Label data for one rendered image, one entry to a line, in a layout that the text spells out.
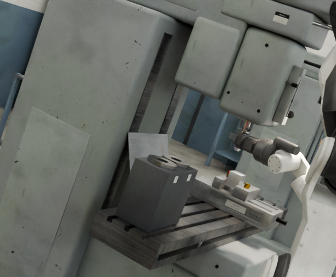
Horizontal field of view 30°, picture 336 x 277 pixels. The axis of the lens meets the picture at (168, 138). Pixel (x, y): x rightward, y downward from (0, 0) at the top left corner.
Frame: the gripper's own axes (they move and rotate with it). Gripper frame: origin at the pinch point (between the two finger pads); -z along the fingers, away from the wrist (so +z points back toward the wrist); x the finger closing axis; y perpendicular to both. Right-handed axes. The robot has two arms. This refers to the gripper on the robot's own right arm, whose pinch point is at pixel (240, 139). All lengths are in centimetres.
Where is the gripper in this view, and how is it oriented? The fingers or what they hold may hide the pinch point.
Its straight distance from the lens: 232.4
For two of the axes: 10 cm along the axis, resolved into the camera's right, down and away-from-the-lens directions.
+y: -3.4, 9.3, 1.5
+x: -7.2, -1.6, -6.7
